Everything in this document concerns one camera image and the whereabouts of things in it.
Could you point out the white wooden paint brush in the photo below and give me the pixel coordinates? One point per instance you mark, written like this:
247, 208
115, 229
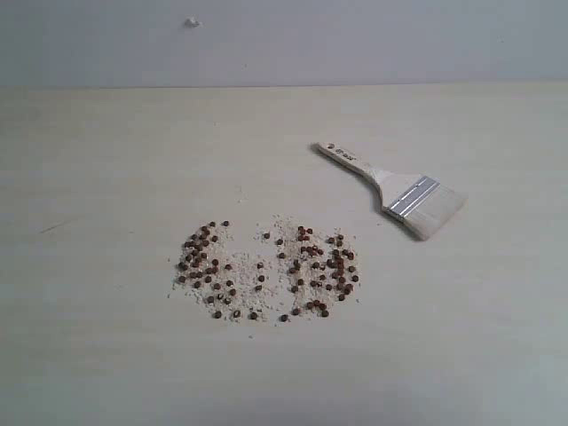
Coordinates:
420, 203

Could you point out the red beans and crumbs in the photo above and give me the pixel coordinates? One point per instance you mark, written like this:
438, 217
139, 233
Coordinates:
283, 271

